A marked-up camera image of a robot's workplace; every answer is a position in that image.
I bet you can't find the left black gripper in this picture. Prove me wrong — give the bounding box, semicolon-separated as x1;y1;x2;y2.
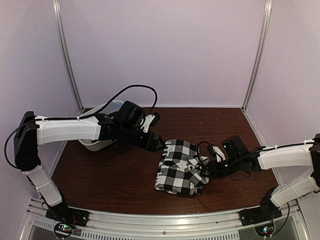
119;123;167;153

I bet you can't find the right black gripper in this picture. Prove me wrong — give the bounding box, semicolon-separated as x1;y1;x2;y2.
200;155;242;180

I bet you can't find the black white plaid shirt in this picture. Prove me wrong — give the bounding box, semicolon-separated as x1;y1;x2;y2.
154;139;209;196

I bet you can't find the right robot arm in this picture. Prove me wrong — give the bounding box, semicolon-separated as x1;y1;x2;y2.
202;134;320;221

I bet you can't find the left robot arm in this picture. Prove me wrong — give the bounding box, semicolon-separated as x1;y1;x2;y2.
12;101;165;222

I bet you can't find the white plastic bin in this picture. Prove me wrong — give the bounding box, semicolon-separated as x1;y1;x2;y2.
78;99;124;152

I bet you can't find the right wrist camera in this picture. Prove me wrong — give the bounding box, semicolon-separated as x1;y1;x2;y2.
207;144;226;163

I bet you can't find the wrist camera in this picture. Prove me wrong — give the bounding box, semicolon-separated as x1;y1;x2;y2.
207;144;226;163
140;112;161;133

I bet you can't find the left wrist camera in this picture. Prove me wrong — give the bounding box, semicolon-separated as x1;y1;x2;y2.
140;112;161;133

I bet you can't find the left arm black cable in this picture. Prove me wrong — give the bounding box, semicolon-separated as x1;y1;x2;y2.
4;84;159;173

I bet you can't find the aluminium front rail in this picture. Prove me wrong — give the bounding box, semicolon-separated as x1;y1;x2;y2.
16;197;311;240

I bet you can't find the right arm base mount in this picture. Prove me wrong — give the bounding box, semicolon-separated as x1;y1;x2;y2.
238;206;282;226

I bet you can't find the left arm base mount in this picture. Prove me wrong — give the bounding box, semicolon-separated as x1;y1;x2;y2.
45;207;89;227

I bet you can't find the right aluminium post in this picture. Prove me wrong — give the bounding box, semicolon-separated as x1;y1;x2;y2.
241;0;273;112

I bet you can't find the aluminium post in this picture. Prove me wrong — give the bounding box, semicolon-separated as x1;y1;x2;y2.
241;0;273;112
52;0;84;113

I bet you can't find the left aluminium post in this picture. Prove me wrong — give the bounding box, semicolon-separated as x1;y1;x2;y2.
52;0;84;113

